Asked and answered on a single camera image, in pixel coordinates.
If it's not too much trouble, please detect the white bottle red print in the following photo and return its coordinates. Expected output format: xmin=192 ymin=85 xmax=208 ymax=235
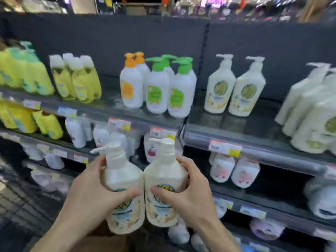
xmin=143 ymin=134 xmax=161 ymax=164

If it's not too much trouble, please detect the dark slotted shelf upright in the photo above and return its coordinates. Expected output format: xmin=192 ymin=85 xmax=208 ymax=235
xmin=197 ymin=20 xmax=210 ymax=90

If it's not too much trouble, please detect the yellow bottle teal pump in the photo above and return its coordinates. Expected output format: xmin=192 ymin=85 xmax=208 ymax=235
xmin=20 ymin=41 xmax=55 ymax=96
xmin=7 ymin=47 xmax=36 ymax=93
xmin=0 ymin=42 xmax=22 ymax=89

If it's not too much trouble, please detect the white bottle pink print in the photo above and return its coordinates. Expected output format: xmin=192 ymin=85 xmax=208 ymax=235
xmin=231 ymin=158 xmax=261 ymax=189
xmin=209 ymin=153 xmax=236 ymax=183

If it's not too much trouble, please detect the yellow refill pouch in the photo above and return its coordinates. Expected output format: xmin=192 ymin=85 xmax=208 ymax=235
xmin=32 ymin=110 xmax=64 ymax=140
xmin=0 ymin=100 xmax=38 ymax=134

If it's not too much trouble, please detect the white pouch purple print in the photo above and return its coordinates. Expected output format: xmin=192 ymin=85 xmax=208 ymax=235
xmin=249 ymin=218 xmax=286 ymax=241

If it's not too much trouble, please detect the small white bottle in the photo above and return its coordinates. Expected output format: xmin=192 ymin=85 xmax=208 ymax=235
xmin=22 ymin=144 xmax=44 ymax=161
xmin=31 ymin=169 xmax=53 ymax=187
xmin=43 ymin=152 xmax=65 ymax=170

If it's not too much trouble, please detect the person's right forearm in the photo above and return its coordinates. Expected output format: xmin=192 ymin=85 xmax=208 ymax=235
xmin=195 ymin=219 xmax=243 ymax=252

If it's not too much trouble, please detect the white round bottle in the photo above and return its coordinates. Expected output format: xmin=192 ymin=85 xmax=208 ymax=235
xmin=168 ymin=218 xmax=190 ymax=245
xmin=191 ymin=233 xmax=208 ymax=252

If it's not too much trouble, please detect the person's brown clothing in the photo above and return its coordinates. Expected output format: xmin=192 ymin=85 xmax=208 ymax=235
xmin=76 ymin=222 xmax=137 ymax=252

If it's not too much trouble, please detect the person's left hand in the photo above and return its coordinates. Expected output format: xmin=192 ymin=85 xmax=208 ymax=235
xmin=62 ymin=154 xmax=142 ymax=232

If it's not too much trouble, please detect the yellow bottle white cap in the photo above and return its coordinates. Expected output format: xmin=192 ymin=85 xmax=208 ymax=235
xmin=49 ymin=54 xmax=71 ymax=99
xmin=79 ymin=55 xmax=102 ymax=100
xmin=69 ymin=58 xmax=89 ymax=103
xmin=62 ymin=53 xmax=77 ymax=76

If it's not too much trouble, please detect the dark metal shelf board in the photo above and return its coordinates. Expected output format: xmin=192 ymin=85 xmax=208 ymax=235
xmin=182 ymin=96 xmax=336 ymax=179
xmin=210 ymin=165 xmax=336 ymax=240
xmin=0 ymin=75 xmax=186 ymax=141
xmin=0 ymin=128 xmax=98 ymax=166

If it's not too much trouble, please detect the cream pump lotion bottle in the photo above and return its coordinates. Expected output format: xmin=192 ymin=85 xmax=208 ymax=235
xmin=275 ymin=62 xmax=332 ymax=126
xmin=290 ymin=94 xmax=336 ymax=155
xmin=144 ymin=138 xmax=188 ymax=228
xmin=90 ymin=141 xmax=145 ymax=235
xmin=204 ymin=54 xmax=237 ymax=114
xmin=282 ymin=68 xmax=336 ymax=137
xmin=228 ymin=56 xmax=266 ymax=117

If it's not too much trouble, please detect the white bottle green pump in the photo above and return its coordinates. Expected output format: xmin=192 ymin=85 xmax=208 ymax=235
xmin=145 ymin=57 xmax=170 ymax=114
xmin=161 ymin=54 xmax=178 ymax=82
xmin=181 ymin=57 xmax=197 ymax=99
xmin=168 ymin=59 xmax=195 ymax=118

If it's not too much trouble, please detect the person's right hand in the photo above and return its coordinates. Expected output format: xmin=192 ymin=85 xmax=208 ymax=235
xmin=150 ymin=156 xmax=219 ymax=229

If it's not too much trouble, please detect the person's left forearm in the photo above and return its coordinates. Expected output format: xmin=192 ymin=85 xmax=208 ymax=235
xmin=30 ymin=216 xmax=107 ymax=252

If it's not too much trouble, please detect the large white bottle blue label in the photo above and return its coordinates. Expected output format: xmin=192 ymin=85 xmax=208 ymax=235
xmin=304 ymin=177 xmax=336 ymax=220

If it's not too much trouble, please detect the white bottle orange pump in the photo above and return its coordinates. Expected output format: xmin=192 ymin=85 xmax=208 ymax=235
xmin=120 ymin=53 xmax=144 ymax=109
xmin=134 ymin=51 xmax=151 ymax=103

